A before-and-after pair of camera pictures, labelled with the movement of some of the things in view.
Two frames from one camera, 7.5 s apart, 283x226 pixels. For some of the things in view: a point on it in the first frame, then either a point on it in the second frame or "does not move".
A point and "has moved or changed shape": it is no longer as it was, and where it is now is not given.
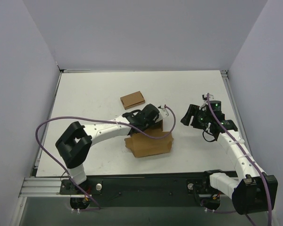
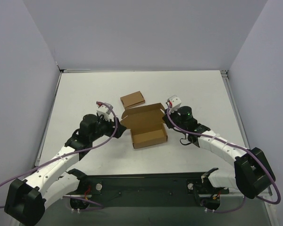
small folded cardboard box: (132, 100) does not move
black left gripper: (137, 125) -> (113, 128)
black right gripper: (193, 115) -> (169, 118)
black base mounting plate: (166, 190) does not move
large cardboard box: (141, 146) has moved or changed shape
